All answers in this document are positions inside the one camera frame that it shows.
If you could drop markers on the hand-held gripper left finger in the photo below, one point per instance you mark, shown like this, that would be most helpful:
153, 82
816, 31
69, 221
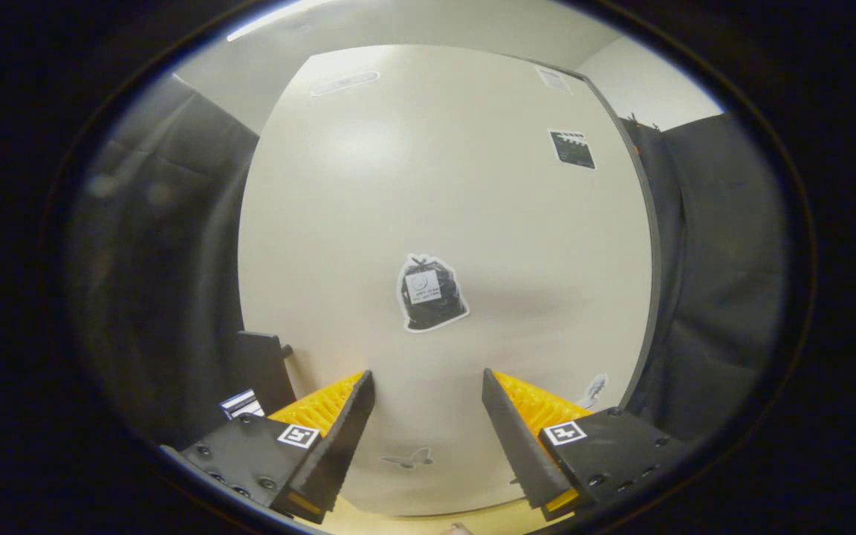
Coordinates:
342, 446

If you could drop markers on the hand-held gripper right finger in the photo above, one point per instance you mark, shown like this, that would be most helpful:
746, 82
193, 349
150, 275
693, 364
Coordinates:
517, 446

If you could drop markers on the white shoe cabinet door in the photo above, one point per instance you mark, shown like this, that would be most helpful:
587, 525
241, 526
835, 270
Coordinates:
435, 186

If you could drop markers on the grey cover book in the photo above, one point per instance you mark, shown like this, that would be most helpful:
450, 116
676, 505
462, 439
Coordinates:
242, 405

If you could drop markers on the black backdrop cloth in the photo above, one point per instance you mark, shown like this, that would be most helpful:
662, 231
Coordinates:
160, 260

